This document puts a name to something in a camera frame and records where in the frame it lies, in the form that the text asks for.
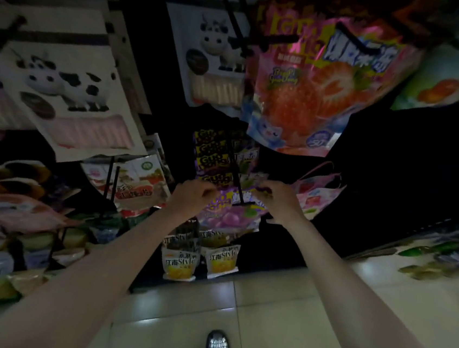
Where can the person's left hand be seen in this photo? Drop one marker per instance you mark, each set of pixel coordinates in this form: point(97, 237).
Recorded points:
point(193, 197)

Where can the person's right hand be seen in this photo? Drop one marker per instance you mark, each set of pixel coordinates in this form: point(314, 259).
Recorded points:
point(283, 204)

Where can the pastel cube marshmallow bag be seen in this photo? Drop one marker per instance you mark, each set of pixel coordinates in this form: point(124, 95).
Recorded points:
point(321, 194)

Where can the purple grape jelly bag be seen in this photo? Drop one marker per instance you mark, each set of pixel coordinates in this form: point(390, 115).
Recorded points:
point(229, 217)

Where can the row of small yellow pouches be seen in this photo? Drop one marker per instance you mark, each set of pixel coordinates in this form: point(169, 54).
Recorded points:
point(179, 265)

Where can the strawberry jelly bag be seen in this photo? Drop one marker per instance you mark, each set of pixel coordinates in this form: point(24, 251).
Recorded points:
point(320, 91)

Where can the pink marshmallow packet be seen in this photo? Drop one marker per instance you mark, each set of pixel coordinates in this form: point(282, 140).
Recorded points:
point(66, 97)

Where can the blue orange marshmallow bag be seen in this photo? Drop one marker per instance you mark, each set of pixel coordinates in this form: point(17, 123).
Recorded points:
point(452, 81)

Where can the person's left forearm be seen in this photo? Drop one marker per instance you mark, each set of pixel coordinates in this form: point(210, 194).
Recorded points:
point(78, 287)

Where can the person's right forearm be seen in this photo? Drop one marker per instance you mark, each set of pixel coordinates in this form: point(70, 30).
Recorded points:
point(362, 317)

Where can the person's right shoe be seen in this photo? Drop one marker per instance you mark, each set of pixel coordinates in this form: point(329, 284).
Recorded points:
point(218, 344)

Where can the colourful lollipop display stand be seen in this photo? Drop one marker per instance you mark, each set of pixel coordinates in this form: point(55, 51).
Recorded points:
point(442, 255)

